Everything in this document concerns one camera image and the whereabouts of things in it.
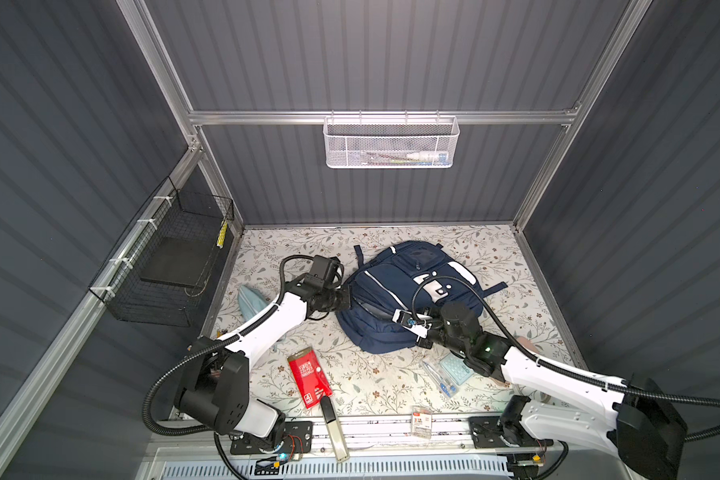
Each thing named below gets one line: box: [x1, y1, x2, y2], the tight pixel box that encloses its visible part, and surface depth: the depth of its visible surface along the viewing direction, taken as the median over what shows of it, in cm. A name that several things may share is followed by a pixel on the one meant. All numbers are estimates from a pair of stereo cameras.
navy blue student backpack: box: [335, 240, 509, 353], surface depth 89 cm
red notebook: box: [287, 346, 333, 409], surface depth 86 cm
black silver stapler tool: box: [320, 396, 350, 463], surface depth 73 cm
